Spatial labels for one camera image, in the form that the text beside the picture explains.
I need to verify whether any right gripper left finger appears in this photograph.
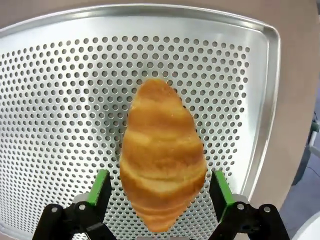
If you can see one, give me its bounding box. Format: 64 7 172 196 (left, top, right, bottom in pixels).
31 169 112 240

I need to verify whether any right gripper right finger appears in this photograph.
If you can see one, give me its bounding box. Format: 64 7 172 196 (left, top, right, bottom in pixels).
208 169 292 240

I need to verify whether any golden croissant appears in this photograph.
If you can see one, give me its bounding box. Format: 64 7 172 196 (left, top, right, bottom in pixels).
119 78 208 233

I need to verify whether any perforated aluminium baking tray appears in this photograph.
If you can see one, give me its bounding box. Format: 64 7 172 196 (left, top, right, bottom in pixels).
0 4 281 240

